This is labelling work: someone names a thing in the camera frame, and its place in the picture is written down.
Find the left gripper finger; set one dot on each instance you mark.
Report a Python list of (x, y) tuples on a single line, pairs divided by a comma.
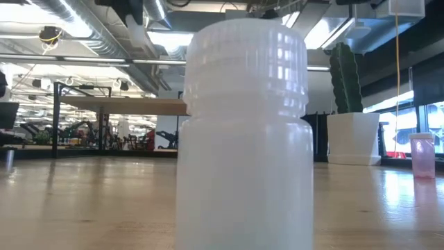
[(138, 34)]

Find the white plastic medicine bottle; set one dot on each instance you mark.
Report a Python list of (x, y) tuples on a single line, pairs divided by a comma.
[(243, 156)]

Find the pink translucent medicine bottle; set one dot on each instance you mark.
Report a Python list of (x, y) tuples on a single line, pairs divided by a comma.
[(422, 159)]

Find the white ceiling box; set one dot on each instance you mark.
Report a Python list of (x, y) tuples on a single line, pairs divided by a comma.
[(402, 8)]

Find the green cactus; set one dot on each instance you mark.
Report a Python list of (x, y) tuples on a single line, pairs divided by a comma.
[(347, 80)]

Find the white plant pot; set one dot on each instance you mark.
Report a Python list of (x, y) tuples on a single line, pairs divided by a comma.
[(354, 139)]

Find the black upright panel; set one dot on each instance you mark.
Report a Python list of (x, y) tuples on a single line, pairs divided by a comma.
[(320, 139)]

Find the glass window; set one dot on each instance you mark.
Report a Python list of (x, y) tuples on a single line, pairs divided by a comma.
[(430, 128)]

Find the black monitor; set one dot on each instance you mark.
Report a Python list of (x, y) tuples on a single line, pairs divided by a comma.
[(8, 114)]

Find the small red object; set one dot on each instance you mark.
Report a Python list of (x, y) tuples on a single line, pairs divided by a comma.
[(399, 155)]

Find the silver metal leg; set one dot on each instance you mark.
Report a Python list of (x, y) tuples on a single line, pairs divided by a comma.
[(9, 159)]

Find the short silver air duct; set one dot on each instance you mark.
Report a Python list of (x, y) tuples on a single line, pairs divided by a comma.
[(156, 12)]

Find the silver spiral air duct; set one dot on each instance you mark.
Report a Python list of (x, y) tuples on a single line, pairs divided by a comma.
[(104, 38)]

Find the wooden shelf with black frame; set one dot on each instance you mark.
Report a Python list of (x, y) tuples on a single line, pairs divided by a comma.
[(121, 106)]

